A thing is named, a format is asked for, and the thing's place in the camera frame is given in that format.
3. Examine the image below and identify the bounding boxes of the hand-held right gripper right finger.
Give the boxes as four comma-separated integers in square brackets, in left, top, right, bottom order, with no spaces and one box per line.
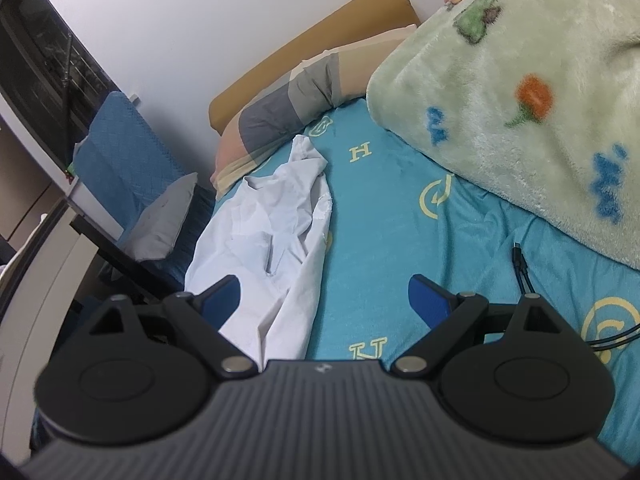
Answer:
[391,274,561,378]

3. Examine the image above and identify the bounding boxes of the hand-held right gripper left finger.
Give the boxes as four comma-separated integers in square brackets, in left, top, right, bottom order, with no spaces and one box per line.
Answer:
[90,275,258,380]

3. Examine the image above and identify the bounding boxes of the white shirt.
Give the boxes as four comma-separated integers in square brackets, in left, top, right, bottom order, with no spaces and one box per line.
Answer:
[184,135,333,368]

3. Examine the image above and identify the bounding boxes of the teal printed bed sheet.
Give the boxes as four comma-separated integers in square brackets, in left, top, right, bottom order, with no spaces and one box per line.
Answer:
[202,95,640,466]

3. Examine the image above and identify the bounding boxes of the grey seat cushion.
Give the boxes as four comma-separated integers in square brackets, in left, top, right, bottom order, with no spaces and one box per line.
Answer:
[117,172,199,262]

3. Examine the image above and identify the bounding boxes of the blue covered chair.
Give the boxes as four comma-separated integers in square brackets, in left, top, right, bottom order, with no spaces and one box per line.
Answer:
[72,91,216,281]

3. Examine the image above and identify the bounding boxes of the colour block pillow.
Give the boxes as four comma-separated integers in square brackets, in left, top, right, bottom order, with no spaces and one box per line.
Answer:
[210,25,421,198]

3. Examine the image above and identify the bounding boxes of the green printed fleece blanket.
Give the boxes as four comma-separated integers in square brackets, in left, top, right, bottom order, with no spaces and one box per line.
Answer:
[366,0,640,273]

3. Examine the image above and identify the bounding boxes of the mustard yellow cushion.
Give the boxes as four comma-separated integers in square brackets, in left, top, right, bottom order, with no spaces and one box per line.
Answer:
[208,0,421,136]

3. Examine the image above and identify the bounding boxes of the black cable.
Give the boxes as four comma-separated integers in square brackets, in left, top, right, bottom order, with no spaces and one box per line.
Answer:
[511,242,640,351]

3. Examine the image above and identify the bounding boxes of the white table with dark frame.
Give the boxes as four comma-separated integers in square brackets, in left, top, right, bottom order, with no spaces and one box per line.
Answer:
[0,195,186,461]

